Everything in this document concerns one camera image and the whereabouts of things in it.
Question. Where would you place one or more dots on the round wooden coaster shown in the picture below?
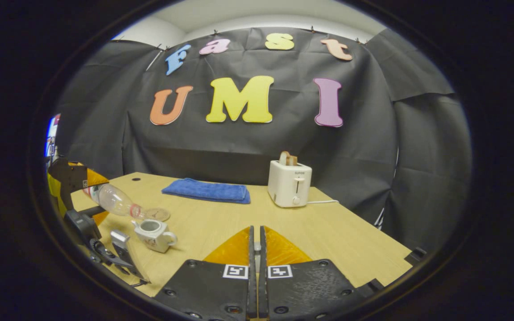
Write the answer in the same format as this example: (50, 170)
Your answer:
(159, 215)

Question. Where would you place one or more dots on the small black block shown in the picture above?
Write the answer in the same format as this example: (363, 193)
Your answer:
(416, 256)

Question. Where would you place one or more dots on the bread slice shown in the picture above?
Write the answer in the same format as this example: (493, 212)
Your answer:
(286, 158)

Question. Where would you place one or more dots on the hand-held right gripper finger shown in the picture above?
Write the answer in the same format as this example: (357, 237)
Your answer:
(263, 290)
(252, 290)

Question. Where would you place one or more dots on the white ceramic teacup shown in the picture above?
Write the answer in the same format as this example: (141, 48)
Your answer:
(154, 240)

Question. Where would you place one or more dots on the blue folded towel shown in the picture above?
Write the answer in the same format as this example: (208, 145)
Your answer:
(208, 191)

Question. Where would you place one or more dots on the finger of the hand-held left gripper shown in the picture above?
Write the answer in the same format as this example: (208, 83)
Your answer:
(72, 176)
(93, 210)

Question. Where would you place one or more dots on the computer monitor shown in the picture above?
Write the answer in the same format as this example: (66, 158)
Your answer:
(51, 133)

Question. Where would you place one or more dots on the white toaster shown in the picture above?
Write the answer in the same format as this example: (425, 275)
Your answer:
(286, 187)

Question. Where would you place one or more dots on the black backdrop cloth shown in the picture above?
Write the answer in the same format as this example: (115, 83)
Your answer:
(350, 156)

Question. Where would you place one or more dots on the clear plastic water bottle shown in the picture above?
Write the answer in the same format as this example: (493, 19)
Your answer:
(114, 200)

